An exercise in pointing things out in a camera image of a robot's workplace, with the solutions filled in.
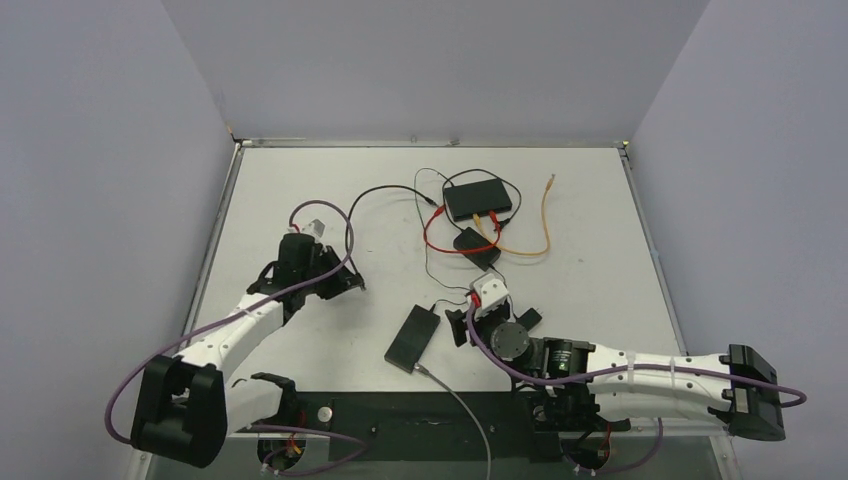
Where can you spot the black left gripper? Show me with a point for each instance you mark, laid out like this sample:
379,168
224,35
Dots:
338,287

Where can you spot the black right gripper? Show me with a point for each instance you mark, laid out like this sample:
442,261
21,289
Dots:
460,321

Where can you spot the small black wall plug adapter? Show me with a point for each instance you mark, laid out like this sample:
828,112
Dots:
529,319

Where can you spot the ribbed black network switch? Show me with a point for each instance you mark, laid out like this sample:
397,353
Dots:
412,339

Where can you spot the black Mercury switch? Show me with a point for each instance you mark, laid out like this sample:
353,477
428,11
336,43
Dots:
477,198

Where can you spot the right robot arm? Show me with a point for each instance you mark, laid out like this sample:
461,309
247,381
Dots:
580,385

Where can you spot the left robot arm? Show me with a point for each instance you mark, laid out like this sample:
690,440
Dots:
190,402

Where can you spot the black power brick adapter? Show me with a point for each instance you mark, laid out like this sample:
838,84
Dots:
475,248

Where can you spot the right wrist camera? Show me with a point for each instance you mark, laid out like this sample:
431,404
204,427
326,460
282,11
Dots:
489,292

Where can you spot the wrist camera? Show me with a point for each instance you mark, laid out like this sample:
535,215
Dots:
314,228
489,292

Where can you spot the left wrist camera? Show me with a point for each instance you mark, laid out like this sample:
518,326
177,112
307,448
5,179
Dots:
314,228

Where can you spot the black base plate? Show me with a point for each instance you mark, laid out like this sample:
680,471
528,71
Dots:
435,426

